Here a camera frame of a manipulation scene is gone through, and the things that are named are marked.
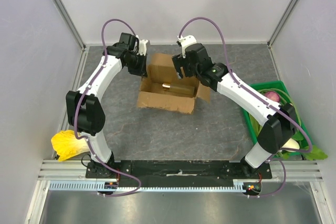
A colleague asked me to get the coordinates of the aluminium frame rail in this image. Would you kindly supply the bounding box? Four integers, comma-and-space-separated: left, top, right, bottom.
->
38, 160, 322, 182

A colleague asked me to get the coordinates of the brown cardboard express box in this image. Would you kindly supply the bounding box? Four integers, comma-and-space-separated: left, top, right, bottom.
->
137, 53, 211, 114

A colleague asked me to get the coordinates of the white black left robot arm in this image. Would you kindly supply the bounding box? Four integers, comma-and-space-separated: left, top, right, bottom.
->
66, 33, 150, 178

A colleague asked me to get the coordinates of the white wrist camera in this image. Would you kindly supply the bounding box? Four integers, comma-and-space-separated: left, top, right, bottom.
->
137, 39, 150, 56
177, 35, 197, 53

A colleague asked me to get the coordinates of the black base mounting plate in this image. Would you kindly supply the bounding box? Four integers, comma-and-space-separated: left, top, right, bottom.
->
85, 159, 272, 179

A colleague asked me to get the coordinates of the green plastic vegetable tray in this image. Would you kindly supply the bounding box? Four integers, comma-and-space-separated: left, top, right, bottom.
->
241, 80, 314, 156

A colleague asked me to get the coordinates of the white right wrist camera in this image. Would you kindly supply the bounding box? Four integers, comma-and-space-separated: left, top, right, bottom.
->
177, 35, 197, 53

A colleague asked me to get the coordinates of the gold capped amber bottle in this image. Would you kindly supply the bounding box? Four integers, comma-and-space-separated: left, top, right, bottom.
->
162, 83, 195, 98

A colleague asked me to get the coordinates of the slotted cable duct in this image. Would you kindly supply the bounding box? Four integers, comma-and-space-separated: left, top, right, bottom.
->
49, 180, 247, 193

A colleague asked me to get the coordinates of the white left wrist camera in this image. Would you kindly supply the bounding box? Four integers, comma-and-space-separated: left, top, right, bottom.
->
137, 39, 150, 56

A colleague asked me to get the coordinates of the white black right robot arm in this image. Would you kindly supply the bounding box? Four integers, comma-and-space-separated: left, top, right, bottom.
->
172, 43, 296, 179

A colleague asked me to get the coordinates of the yellow napa cabbage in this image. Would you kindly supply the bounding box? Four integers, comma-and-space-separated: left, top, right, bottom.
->
51, 130, 89, 162

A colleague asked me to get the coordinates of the purple onion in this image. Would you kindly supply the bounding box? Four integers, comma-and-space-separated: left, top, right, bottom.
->
264, 91, 280, 103

